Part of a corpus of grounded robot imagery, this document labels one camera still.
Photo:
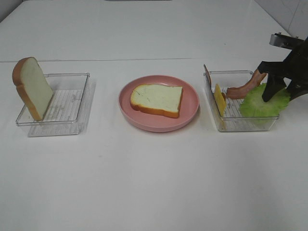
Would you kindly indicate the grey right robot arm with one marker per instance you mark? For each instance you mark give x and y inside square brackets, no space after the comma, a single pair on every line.
[291,73]

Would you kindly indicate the pink round plate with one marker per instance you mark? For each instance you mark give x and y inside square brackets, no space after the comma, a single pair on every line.
[159,123]

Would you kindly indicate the clear plastic bread box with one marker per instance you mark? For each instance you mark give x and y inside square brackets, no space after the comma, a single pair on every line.
[69,109]

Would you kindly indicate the bread slice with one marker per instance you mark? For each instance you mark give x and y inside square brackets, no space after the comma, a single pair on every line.
[157,99]
[32,87]

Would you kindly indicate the yellow cheese slice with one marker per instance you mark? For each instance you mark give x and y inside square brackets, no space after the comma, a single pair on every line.
[221,104]

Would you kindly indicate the curved bacon strip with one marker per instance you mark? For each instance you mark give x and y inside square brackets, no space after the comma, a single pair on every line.
[242,91]

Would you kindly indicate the clear plastic ingredients box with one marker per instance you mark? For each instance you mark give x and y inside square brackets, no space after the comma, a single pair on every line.
[232,117]

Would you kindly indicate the green lettuce leaf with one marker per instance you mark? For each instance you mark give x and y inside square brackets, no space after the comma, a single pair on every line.
[254,106]

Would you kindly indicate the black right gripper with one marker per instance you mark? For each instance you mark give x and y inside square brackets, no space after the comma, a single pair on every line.
[293,67]

